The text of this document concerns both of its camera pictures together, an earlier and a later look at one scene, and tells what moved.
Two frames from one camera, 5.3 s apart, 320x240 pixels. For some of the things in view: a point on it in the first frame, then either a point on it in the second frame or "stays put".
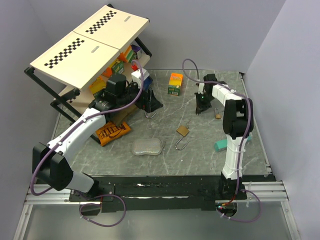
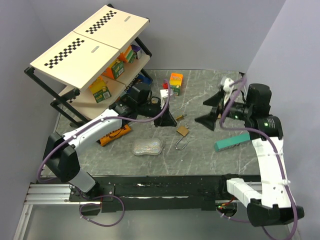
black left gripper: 148,102 to 168,120
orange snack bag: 110,131 stays put
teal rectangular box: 222,145 stays put
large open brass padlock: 182,130 stays put
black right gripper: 200,107 to 209,120
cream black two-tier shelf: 103,51 stays put
